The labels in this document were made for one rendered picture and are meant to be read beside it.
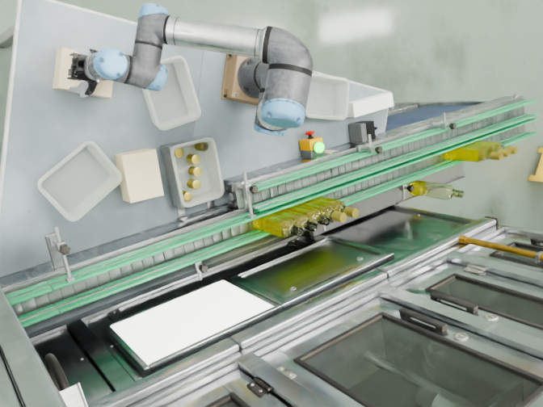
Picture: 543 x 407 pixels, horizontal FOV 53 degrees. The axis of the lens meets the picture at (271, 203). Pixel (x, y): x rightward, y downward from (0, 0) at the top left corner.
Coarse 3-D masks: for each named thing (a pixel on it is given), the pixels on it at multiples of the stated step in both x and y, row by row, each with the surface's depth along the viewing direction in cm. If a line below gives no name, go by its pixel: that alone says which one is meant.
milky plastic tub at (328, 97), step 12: (312, 84) 223; (324, 84) 226; (336, 84) 229; (348, 84) 224; (312, 96) 224; (324, 96) 227; (336, 96) 229; (348, 96) 225; (312, 108) 224; (324, 108) 228; (336, 108) 230
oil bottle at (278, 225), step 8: (264, 216) 194; (272, 216) 192; (280, 216) 191; (256, 224) 198; (264, 224) 193; (272, 224) 188; (280, 224) 184; (288, 224) 184; (272, 232) 190; (280, 232) 185; (288, 232) 184
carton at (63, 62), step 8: (64, 48) 160; (56, 56) 166; (64, 56) 160; (72, 56) 161; (56, 64) 165; (64, 64) 160; (56, 72) 164; (64, 72) 161; (56, 80) 163; (64, 80) 161; (72, 80) 162; (104, 80) 168; (56, 88) 164; (64, 88) 161; (96, 88) 167; (104, 88) 168; (96, 96) 173; (104, 96) 169
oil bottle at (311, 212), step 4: (288, 208) 199; (292, 208) 198; (296, 208) 197; (300, 208) 196; (304, 208) 195; (308, 208) 194; (312, 208) 194; (316, 208) 193; (300, 212) 193; (304, 212) 191; (308, 212) 190; (312, 212) 190; (316, 212) 190; (320, 212) 191; (308, 216) 190; (312, 216) 189; (312, 220) 189
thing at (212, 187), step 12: (180, 144) 184; (192, 144) 187; (204, 156) 198; (216, 156) 192; (180, 168) 193; (204, 168) 198; (216, 168) 194; (180, 180) 194; (204, 180) 199; (216, 180) 197; (180, 192) 187; (192, 192) 197; (204, 192) 200; (216, 192) 198; (192, 204) 190
